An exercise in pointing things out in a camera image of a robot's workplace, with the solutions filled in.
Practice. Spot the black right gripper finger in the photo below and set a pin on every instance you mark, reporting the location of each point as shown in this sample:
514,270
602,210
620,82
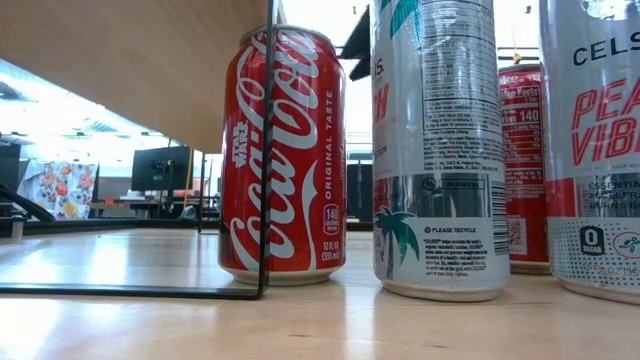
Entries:
360,40

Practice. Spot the red Star Wars Coca-Cola can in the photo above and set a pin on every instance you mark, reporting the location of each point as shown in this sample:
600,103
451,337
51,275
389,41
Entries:
300,175

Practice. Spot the black computer monitor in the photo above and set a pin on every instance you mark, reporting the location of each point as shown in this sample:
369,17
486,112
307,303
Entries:
10,167
160,170

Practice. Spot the black aluminium table frame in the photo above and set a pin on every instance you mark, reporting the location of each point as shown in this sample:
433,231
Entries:
100,226

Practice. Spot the white Celsius Peach Vibe can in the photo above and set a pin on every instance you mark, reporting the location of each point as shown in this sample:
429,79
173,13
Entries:
440,200
590,150

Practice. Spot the floral patterned cloth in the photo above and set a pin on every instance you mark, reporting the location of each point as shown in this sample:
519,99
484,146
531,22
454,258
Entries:
57,190

